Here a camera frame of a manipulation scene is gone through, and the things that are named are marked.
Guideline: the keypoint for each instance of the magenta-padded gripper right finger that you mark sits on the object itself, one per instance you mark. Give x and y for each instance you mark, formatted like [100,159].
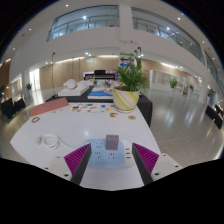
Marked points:
[146,158]

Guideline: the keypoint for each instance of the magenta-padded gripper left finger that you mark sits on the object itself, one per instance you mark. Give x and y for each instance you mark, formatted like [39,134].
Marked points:
[77,158]

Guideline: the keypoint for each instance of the small grey charger block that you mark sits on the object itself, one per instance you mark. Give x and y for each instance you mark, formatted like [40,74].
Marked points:
[112,142]

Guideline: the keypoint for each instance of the light blue white power strip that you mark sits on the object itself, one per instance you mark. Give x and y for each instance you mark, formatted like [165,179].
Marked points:
[100,156]

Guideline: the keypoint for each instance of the table with black cloth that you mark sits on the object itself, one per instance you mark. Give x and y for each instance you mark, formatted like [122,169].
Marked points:
[145,108]

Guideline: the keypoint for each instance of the colourful sticker sheet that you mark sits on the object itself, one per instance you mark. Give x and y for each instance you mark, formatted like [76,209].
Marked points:
[86,107]

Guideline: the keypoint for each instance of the salmon red flat mat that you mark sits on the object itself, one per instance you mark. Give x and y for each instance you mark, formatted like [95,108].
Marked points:
[48,107]

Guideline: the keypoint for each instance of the potted plant in striped pot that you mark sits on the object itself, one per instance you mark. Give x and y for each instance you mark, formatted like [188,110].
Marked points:
[126,98]

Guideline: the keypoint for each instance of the blue book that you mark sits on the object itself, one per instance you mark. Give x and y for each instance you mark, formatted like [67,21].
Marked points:
[100,94]

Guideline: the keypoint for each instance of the background potted plant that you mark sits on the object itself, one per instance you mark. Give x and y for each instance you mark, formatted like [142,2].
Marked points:
[173,82]
[191,87]
[28,86]

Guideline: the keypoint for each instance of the group of black chairs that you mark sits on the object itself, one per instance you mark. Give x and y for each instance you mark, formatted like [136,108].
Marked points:
[11,106]
[215,115]

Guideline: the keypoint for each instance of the thin black floor lamp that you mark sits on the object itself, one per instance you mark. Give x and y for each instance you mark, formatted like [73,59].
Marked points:
[53,76]

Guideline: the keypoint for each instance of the black piano with display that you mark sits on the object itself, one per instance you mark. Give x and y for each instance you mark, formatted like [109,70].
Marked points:
[100,73]

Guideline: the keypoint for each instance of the arrow direction sign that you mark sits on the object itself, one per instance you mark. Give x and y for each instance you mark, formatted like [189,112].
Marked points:
[126,60]

